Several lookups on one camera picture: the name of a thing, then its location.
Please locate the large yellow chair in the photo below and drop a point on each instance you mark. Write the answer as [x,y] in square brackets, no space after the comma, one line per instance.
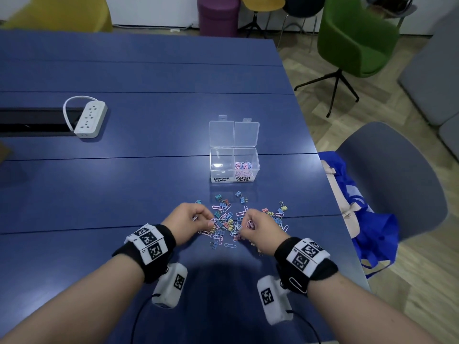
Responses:
[61,12]

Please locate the blue bag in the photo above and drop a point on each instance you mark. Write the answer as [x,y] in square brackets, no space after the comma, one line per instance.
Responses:
[380,236]

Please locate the grey metal chair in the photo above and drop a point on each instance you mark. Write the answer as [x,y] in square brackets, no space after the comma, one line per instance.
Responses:
[394,5]

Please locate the black marker wristband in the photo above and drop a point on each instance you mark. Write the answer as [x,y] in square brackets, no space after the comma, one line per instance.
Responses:
[157,268]
[283,268]

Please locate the dark chair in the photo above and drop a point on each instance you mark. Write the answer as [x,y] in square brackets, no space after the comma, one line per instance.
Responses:
[303,3]

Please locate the clear two-compartment plastic box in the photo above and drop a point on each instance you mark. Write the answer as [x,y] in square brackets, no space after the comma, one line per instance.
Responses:
[221,164]

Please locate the person's left hand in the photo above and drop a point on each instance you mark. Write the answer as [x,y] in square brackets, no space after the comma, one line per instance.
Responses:
[186,222]

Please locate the small heap of paper clips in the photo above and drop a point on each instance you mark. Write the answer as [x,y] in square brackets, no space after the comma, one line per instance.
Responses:
[244,168]

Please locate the green chair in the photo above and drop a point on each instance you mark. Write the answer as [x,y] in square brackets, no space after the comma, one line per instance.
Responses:
[355,35]

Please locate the person's right forearm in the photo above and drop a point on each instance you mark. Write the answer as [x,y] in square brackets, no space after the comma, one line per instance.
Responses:
[358,311]

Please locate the group of pastel binder clips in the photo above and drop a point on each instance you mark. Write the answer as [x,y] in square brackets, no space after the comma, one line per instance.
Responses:
[218,197]

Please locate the yellow chair with black legs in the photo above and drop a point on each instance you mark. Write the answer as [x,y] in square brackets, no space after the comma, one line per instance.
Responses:
[261,1]

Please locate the person's left forearm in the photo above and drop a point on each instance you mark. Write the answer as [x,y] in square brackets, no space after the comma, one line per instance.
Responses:
[82,304]

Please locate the purple stool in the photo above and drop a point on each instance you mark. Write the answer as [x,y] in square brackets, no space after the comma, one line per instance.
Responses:
[218,16]

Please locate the person's right hand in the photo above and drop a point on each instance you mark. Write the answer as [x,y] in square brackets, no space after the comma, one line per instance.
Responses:
[263,232]

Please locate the bunch of paper clips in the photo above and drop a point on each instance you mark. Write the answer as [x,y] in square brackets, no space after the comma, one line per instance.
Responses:
[249,224]

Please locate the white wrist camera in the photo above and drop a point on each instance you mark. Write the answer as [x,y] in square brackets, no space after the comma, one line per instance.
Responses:
[168,290]
[276,308]

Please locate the grey sofa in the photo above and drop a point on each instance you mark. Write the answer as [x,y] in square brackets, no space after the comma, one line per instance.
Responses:
[434,82]

